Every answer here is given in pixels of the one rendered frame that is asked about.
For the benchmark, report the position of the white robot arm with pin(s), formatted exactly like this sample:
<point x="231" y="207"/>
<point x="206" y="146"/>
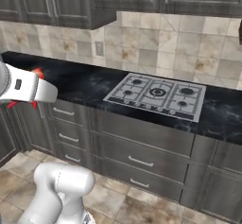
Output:
<point x="60" y="183"/>

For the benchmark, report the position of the dark grey wide drawer front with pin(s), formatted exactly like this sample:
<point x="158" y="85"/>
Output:
<point x="138" y="180"/>
<point x="141" y="158"/>

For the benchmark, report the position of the dark grey base cupboard door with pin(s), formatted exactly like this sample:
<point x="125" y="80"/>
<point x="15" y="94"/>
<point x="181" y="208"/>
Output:
<point x="7" y="136"/>
<point x="34" y="127"/>
<point x="220" y="193"/>

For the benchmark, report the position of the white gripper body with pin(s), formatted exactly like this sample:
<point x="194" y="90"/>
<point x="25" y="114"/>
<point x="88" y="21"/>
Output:
<point x="47" y="91"/>

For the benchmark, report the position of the dark grey small drawer front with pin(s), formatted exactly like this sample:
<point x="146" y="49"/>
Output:
<point x="67" y="116"/>
<point x="71" y="139"/>
<point x="75" y="158"/>

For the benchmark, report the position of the silver gas hob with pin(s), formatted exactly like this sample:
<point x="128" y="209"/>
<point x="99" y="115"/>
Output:
<point x="157" y="95"/>

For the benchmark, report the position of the dark grey panel under hob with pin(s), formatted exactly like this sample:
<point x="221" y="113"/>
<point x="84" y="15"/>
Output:
<point x="141" y="131"/>

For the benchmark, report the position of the grey wall socket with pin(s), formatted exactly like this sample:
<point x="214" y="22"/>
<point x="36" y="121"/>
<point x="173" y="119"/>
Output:
<point x="99" y="48"/>

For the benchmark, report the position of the dark grey short drawer front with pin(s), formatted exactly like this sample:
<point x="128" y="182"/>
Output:
<point x="220" y="153"/>

